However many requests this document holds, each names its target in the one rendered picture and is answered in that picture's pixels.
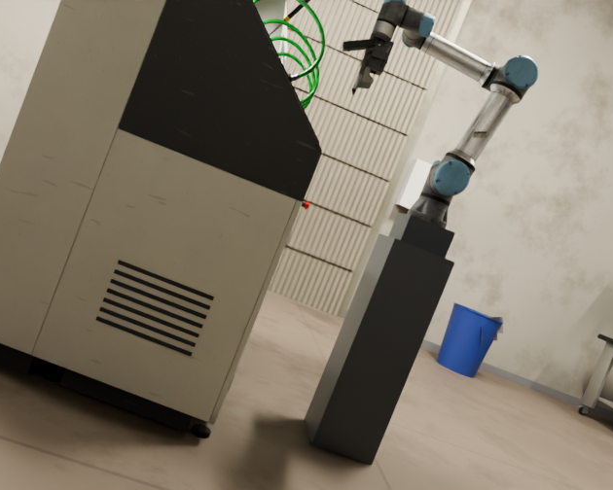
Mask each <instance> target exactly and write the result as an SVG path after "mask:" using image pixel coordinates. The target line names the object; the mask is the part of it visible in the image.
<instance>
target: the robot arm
mask: <svg viewBox="0 0 613 490"><path fill-rule="evenodd" d="M435 21H436V18H435V17H434V16H432V15H429V14H428V13H425V12H423V11H420V10H418V9H415V8H412V7H410V6H408V5H407V0H384V1H383V3H382V5H381V9H380V11H379V15H378V18H377V20H376V22H375V25H374V27H373V30H372V34H371V36H370V39H367V40H356V41H345V42H343V52H351V51H361V50H365V54H364V57H363V59H362V62H361V64H360V66H361V67H360V70H359V72H358V75H357V77H356V80H355V82H354V85H353V87H352V94H353V95H354V93H355V91H356V90H357V88H370V87H371V84H372V83H373V82H374V79H373V78H372V77H371V75H370V73H372V74H374V75H379V76H380V74H382V72H383V70H384V67H385V66H386V64H387V61H388V57H389V55H390V52H391V50H392V48H393V45H394V43H393V42H391V39H392V37H393V34H394V32H395V29H396V27H397V26H399V27H400V28H403V29H404V30H403V32H402V42H403V44H404V45H405V46H406V47H408V48H417V49H419V50H421V51H422V52H424V53H427V54H428V55H430V56H432V57H434V58H436V59H438V60H439V61H441V62H443V63H445V64H447V65H448V66H449V67H451V68H453V69H455V70H457V71H459V72H460V73H462V74H464V75H466V76H468V77H470V78H471V79H473V80H475V81H477V82H479V84H480V87H482V88H484V89H486V90H488V91H490V92H491V94H490V95H489V97H488V98H487V100H486V102H485V103H484V105H483V107H482V108H481V110H480V111H479V113H478V114H477V116H476V117H475V119H474V120H473V121H472V122H471V124H470V125H469V127H468V128H467V130H466V132H465V133H464V135H463V136H462V138H461V139H460V141H459V142H458V144H457V145H456V147H455V148H454V150H453V151H449V152H447V153H446V154H445V156H444V158H443V159H442V160H436V161H434V162H433V164H432V166H431V167H430V171H429V173H428V176H427V178H426V181H425V183H424V186H423V188H422V191H421V193H420V196H419V198H418V200H417V201H416V202H415V204H414V205H413V206H412V207H411V208H410V210H409V211H408V215H413V216H415V217H418V218H420V219H422V220H424V221H427V222H429V223H432V224H434V225H436V226H439V227H441V228H446V226H447V221H448V210H449V207H450V204H451V200H452V198H453V196H454V195H457V194H459V193H462V192H463V191H464V190H465V189H466V188H467V186H468V184H469V181H470V178H471V176H472V175H473V173H474V171H475V170H476V165H475V162H476V160H477V159H478V157H479V156H480V154H481V152H482V151H483V149H484V148H485V146H486V145H487V143H488V141H489V140H490V138H491V137H492V135H493V134H494V132H495V131H496V129H497V128H498V127H499V126H500V124H501V123H502V121H503V119H504V118H505V116H506V115H507V113H508V112H509V110H510V109H511V107H512V106H513V105H515V104H519V103H520V102H521V100H522V99H523V97H524V95H525V94H526V92H527V91H528V89H529V88H531V87H532V86H533V85H534V84H535V83H536V81H537V79H538V75H539V70H538V66H537V64H536V62H535V61H534V60H533V59H532V58H530V57H528V56H526V55H517V56H514V57H512V58H510V59H509V60H508V61H507V62H506V63H505V64H504V65H503V66H501V65H499V64H497V63H495V62H493V63H488V62H487V61H485V60H483V59H481V58H479V57H477V56H475V55H474V54H472V53H470V52H467V51H466V50H464V49H463V48H461V47H459V46H457V45H455V44H453V43H452V42H450V41H448V40H446V39H444V38H442V37H441V36H439V35H437V34H435V33H433V32H431V31H432V29H433V26H434V24H435ZM365 69H366V71H365Z"/></svg>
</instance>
